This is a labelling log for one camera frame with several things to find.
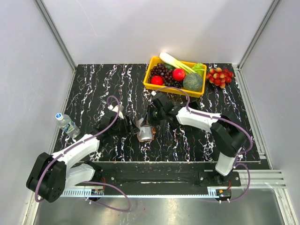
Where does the clear plastic water bottle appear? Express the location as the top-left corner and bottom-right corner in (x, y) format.
(55, 113), (80, 139)

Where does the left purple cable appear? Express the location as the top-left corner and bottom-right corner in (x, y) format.
(34, 95), (132, 213)

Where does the red cherry cluster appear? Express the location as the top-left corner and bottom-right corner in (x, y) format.
(206, 67), (234, 89)

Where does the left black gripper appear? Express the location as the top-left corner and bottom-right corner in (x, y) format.
(109, 115), (140, 138)

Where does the purple cable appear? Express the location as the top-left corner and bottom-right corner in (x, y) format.
(34, 95), (132, 213)
(153, 86), (254, 203)

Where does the red apple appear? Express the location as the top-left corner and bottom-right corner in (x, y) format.
(150, 75), (164, 86)
(172, 68), (186, 82)

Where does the aluminium frame rail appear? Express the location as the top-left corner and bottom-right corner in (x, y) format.
(59, 170), (285, 200)

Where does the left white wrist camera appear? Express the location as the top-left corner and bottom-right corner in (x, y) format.
(108, 105), (124, 119)

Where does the green netted melon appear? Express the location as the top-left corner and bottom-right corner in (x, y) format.
(183, 73), (203, 92)

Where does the green cucumber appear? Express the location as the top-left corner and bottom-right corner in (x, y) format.
(164, 63), (175, 69)

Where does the red apple front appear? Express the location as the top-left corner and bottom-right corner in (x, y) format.
(150, 75), (164, 86)

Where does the brown leather card holder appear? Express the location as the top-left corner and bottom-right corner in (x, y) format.
(137, 121), (157, 143)

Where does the white green leek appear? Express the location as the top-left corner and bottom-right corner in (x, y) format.
(159, 52), (195, 74)

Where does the red apple back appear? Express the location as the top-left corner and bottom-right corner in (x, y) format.
(172, 68), (186, 82)

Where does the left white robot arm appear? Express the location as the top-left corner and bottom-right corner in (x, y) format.
(26, 112), (140, 203)

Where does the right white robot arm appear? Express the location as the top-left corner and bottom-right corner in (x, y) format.
(146, 91), (251, 186)

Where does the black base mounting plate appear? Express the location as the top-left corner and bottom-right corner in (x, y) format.
(94, 162), (241, 187)

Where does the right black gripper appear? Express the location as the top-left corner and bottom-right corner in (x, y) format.
(141, 105), (165, 128)

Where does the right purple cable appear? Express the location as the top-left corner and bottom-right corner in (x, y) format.
(153, 86), (254, 203)

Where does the dark purple grape bunch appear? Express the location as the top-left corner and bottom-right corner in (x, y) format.
(148, 63), (183, 88)

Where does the black card box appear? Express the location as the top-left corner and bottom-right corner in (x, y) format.
(172, 95), (201, 110)

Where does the yellow plastic basket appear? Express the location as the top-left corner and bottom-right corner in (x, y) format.
(143, 57), (207, 98)

